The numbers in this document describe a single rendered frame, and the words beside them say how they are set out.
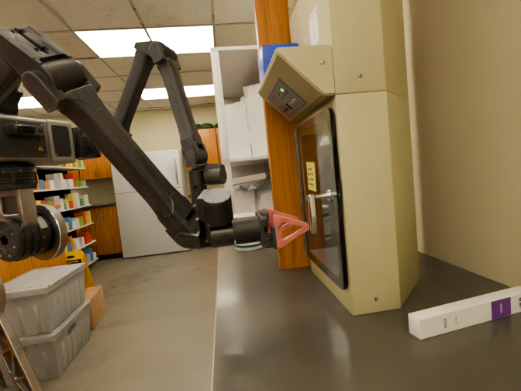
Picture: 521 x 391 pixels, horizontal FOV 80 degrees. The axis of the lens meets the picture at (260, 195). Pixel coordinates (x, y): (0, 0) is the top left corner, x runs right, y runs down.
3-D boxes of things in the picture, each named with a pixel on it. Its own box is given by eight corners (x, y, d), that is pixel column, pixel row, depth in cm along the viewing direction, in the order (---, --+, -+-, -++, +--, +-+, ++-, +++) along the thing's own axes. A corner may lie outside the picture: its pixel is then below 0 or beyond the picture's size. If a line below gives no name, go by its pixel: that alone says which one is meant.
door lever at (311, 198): (334, 232, 69) (330, 230, 71) (331, 189, 68) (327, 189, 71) (311, 235, 68) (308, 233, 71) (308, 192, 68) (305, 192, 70)
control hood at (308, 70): (297, 121, 95) (295, 88, 94) (336, 94, 63) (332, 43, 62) (260, 124, 93) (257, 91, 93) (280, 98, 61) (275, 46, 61)
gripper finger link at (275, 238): (301, 207, 69) (259, 212, 68) (310, 211, 61) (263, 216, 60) (304, 237, 69) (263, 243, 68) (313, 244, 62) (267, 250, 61)
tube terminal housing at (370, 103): (384, 260, 101) (367, 17, 95) (460, 299, 69) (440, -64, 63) (311, 270, 98) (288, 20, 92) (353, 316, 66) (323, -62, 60)
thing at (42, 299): (92, 299, 265) (87, 261, 262) (54, 334, 205) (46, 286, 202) (40, 306, 260) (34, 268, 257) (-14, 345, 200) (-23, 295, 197)
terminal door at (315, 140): (309, 256, 97) (298, 127, 94) (347, 292, 67) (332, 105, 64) (307, 256, 97) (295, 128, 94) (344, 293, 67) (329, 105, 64)
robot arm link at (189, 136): (165, 58, 114) (145, 46, 104) (177, 50, 113) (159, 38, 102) (199, 167, 111) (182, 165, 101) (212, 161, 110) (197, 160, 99)
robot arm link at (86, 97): (63, 70, 61) (15, 83, 52) (78, 53, 58) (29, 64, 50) (199, 227, 75) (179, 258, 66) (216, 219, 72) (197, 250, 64)
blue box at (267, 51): (293, 87, 93) (290, 57, 92) (301, 77, 83) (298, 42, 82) (260, 89, 91) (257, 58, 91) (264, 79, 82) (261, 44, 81)
